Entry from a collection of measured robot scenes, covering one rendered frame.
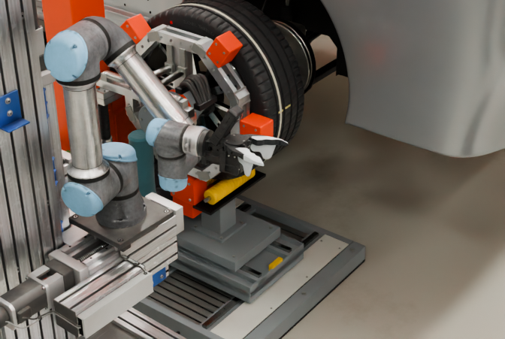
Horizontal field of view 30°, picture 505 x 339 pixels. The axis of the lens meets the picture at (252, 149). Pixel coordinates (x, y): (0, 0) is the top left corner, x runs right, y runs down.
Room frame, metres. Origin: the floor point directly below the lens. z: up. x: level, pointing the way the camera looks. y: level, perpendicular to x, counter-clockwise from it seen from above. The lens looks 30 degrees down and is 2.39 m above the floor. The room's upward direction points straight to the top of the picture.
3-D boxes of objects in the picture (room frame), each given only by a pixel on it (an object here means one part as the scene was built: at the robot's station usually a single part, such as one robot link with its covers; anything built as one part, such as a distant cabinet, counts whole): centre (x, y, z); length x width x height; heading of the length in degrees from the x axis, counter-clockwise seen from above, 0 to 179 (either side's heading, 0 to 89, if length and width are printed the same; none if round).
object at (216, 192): (3.00, 0.08, 0.51); 0.29 x 0.06 x 0.06; 143
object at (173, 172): (2.13, 0.20, 1.12); 0.11 x 0.08 x 0.11; 155
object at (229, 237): (3.13, 0.14, 0.32); 0.40 x 0.30 x 0.28; 53
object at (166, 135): (2.11, 0.21, 1.21); 0.11 x 0.08 x 0.09; 65
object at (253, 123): (2.81, -0.01, 0.85); 0.09 x 0.08 x 0.07; 53
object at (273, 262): (3.10, 0.10, 0.13); 0.50 x 0.36 x 0.10; 53
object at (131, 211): (2.34, 0.39, 0.87); 0.15 x 0.15 x 0.10
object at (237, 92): (2.99, 0.24, 0.85); 0.54 x 0.07 x 0.54; 53
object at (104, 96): (2.93, 0.50, 0.93); 0.09 x 0.05 x 0.05; 143
